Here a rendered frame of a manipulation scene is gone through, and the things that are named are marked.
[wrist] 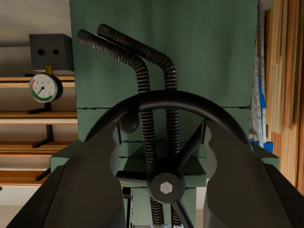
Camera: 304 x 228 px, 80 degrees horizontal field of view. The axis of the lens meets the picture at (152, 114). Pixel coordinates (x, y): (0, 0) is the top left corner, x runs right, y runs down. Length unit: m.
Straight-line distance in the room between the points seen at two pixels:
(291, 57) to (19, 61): 3.50
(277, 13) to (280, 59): 0.34
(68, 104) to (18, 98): 0.84
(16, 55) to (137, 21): 3.30
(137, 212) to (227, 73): 0.38
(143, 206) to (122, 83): 0.29
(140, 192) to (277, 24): 1.63
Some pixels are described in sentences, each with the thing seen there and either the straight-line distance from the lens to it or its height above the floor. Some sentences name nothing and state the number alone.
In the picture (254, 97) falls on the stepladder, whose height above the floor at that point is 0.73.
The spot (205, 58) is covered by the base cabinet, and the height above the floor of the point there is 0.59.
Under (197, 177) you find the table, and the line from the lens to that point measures 0.41.
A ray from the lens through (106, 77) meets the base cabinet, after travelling 0.47.
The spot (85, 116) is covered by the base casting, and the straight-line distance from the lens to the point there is 0.50.
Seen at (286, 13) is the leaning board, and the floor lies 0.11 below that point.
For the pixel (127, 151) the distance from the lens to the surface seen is 0.49.
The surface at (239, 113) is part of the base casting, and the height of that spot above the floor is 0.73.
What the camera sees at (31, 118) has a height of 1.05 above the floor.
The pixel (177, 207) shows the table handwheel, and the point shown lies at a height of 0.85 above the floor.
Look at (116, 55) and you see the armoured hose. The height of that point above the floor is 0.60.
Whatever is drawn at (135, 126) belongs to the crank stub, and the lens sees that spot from 0.22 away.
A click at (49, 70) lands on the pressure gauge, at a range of 0.48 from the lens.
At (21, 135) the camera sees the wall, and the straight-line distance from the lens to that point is 3.78.
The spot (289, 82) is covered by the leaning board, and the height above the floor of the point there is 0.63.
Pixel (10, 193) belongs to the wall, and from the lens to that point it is 4.31.
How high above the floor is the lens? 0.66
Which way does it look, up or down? 8 degrees up
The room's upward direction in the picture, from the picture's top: 179 degrees clockwise
